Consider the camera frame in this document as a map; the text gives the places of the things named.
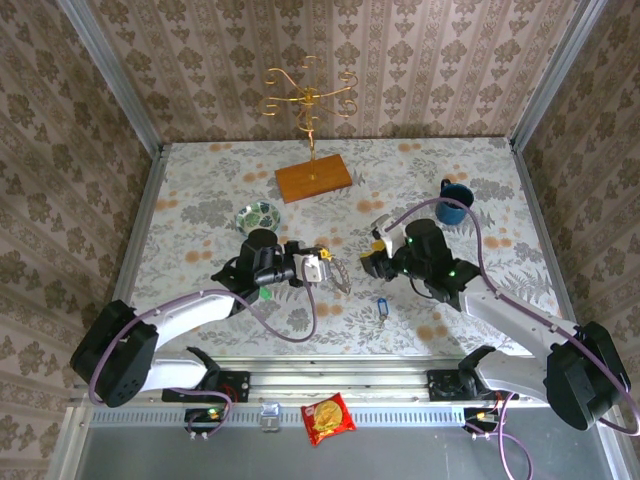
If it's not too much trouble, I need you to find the blue enamel mug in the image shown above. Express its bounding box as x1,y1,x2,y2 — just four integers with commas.
433,178,476,227

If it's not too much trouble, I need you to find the leaf pattern bowl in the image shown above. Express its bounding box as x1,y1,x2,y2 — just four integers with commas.
235,200,282,240

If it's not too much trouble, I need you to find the gold hook stand wooden base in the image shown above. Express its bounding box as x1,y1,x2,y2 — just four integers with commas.
258,54,359,205

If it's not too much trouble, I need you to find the slotted metal strip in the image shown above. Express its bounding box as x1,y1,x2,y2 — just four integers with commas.
88,404,474,429

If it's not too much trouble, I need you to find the silver metal clip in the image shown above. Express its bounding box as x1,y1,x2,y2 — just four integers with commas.
259,401,282,432

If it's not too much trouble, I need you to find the red snack packet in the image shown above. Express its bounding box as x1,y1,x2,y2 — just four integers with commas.
299,392,358,448

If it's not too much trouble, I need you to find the grey metal plate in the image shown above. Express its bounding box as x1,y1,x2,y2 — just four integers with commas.
47,405,632,480

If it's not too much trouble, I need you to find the aluminium front rail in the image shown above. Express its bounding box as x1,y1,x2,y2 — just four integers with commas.
69,353,619,404

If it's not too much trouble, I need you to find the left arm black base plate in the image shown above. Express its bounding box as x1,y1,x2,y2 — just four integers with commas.
162,370,251,404

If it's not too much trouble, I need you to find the aluminium table side rail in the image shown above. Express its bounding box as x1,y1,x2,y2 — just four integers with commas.
93,143,174,357
508,139,590,361

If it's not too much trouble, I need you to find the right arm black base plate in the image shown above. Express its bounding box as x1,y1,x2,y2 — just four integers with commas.
426,368,520,403

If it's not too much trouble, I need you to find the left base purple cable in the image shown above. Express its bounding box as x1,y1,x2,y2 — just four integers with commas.
169,388,235,442

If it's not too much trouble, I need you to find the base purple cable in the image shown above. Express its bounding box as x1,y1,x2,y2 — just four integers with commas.
467,392,534,480
169,388,235,442

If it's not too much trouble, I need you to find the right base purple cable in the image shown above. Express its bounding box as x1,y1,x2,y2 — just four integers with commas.
467,392,534,480

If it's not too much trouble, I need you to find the aluminium frame post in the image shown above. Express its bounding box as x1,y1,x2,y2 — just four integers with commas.
55,0,165,151
508,0,610,151

